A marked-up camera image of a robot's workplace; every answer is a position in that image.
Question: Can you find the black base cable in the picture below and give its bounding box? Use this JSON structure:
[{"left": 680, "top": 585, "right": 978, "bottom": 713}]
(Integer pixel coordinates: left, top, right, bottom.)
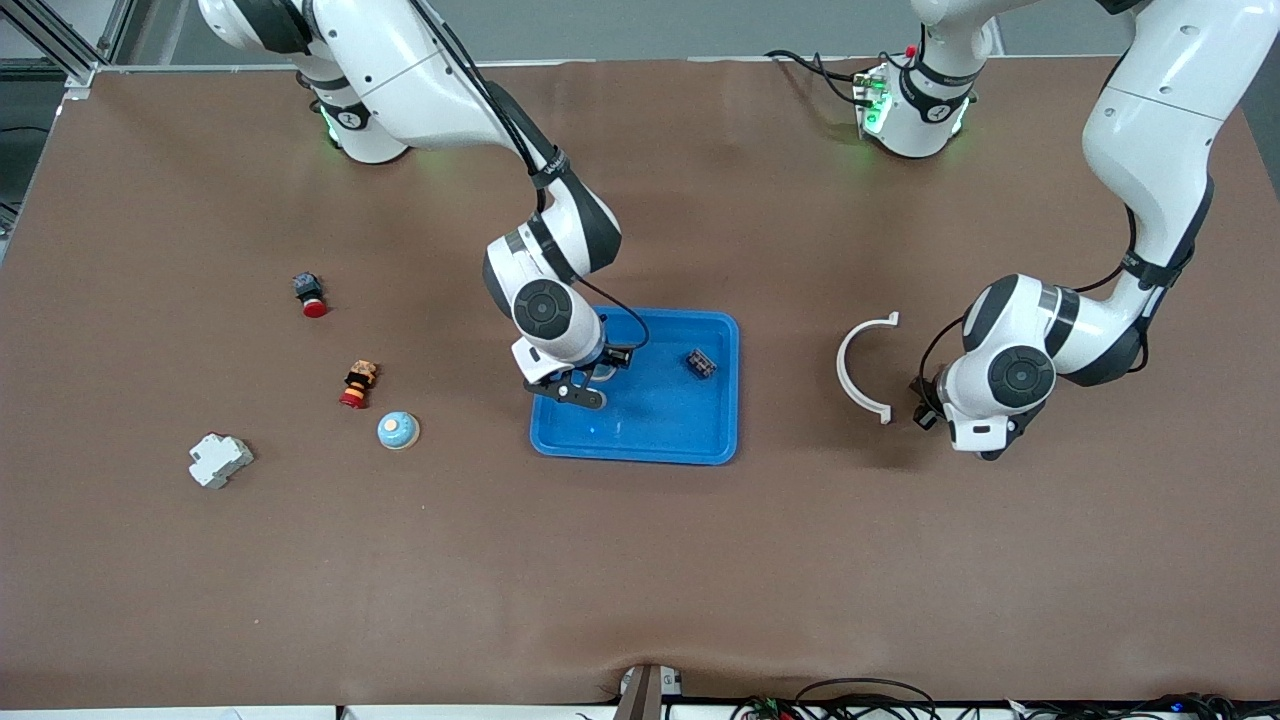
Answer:
[{"left": 765, "top": 48, "right": 871, "bottom": 106}]

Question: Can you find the red emergency stop orange base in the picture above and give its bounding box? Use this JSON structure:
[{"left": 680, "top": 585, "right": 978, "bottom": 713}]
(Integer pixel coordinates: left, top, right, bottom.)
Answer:
[{"left": 339, "top": 360, "right": 379, "bottom": 411}]

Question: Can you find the white circuit breaker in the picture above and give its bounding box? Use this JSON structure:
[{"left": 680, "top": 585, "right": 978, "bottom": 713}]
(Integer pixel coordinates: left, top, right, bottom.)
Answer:
[{"left": 189, "top": 432, "right": 255, "bottom": 490}]

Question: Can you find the metal mount bracket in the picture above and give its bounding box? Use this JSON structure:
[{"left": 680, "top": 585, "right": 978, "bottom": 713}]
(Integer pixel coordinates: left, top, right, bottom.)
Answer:
[{"left": 614, "top": 663, "right": 684, "bottom": 720}]

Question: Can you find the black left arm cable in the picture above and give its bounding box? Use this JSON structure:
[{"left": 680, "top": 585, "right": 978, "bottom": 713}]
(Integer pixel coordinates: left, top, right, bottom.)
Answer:
[{"left": 915, "top": 205, "right": 1151, "bottom": 401}]

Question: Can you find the black cable bundle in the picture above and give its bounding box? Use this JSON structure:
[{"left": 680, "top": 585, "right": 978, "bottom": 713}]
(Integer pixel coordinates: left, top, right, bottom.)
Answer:
[{"left": 1000, "top": 692, "right": 1280, "bottom": 720}]

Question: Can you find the white curved pipe clamp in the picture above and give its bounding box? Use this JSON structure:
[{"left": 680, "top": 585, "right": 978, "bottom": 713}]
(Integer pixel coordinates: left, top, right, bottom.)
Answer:
[{"left": 836, "top": 311, "right": 900, "bottom": 425}]

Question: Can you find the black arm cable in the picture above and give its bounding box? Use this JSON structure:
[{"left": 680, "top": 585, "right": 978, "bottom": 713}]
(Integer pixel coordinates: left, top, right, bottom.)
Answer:
[
  {"left": 915, "top": 205, "right": 1151, "bottom": 401},
  {"left": 405, "top": 0, "right": 649, "bottom": 353}
]

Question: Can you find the aluminium frame strut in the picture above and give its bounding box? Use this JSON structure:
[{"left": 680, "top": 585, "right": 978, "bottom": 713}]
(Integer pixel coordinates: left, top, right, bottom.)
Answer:
[{"left": 0, "top": 0, "right": 136, "bottom": 101}]

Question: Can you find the blue plastic tray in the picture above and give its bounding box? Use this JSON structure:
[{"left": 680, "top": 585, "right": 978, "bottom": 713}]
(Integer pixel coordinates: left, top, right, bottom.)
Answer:
[{"left": 529, "top": 305, "right": 741, "bottom": 466}]

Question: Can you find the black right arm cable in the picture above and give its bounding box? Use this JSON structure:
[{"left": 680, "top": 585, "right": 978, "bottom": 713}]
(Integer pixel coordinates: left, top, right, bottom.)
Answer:
[{"left": 405, "top": 0, "right": 649, "bottom": 353}]

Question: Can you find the black looped cable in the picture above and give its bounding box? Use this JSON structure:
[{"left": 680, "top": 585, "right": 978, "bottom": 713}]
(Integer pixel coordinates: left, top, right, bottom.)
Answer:
[{"left": 793, "top": 677, "right": 941, "bottom": 720}]

